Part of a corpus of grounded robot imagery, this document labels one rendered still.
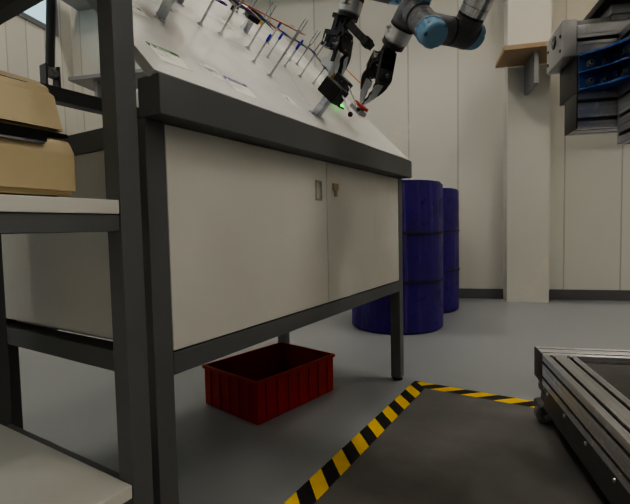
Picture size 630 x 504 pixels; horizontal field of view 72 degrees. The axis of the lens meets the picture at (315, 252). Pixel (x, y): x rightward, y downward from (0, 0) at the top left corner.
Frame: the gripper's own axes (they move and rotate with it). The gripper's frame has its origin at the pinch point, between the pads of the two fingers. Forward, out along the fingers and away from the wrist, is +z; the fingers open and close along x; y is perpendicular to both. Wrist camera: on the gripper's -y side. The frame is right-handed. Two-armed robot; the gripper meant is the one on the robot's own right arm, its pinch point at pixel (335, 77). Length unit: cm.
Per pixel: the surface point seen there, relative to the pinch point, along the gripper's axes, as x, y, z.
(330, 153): 31.9, -26.5, 23.9
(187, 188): 77, -27, 37
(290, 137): 50, -26, 23
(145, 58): 86, -21, 18
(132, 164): 92, -31, 33
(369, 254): -1, -33, 52
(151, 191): 85, -28, 38
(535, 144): -241, -33, -24
